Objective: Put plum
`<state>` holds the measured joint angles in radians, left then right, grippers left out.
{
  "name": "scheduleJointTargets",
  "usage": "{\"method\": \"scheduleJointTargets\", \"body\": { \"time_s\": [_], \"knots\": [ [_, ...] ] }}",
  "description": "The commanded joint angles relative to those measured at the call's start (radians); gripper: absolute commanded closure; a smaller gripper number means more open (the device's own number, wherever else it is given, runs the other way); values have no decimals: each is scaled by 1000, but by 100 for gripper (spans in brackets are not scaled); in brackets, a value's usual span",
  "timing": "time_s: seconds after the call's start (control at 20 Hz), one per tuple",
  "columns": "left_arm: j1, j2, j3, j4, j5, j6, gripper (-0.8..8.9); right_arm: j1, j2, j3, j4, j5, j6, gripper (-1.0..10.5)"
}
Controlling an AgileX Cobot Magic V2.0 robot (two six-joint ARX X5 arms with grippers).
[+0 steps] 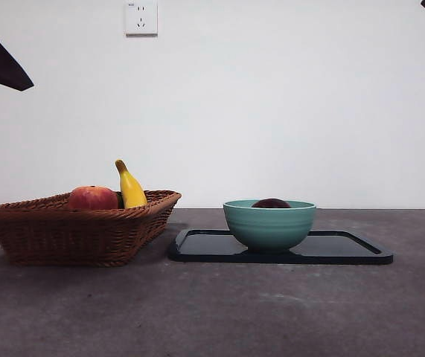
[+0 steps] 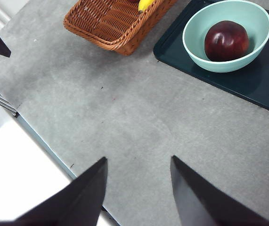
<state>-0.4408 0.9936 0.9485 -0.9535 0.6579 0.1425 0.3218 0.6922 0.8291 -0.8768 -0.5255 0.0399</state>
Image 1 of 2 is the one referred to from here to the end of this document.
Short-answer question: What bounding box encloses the brown wicker basket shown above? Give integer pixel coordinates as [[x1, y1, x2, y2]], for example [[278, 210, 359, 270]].
[[0, 189, 182, 268]]

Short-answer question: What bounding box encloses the yellow banana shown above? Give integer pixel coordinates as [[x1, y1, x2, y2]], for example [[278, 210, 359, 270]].
[[114, 158, 149, 209]]

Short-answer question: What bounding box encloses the white wall socket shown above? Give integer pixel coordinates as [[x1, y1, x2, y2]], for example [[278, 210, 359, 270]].
[[124, 0, 159, 37]]

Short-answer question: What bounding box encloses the dark red plum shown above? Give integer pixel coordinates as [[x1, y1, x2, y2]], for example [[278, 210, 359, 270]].
[[250, 197, 293, 209]]

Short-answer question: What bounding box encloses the dark green plastic tray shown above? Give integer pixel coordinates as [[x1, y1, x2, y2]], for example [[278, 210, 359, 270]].
[[167, 228, 395, 266]]

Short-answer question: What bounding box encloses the teal ceramic bowl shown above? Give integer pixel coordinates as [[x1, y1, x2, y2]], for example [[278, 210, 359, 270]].
[[223, 199, 317, 254]]

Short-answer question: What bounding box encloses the red yellow apple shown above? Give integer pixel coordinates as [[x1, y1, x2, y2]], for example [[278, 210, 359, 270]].
[[66, 184, 120, 210]]

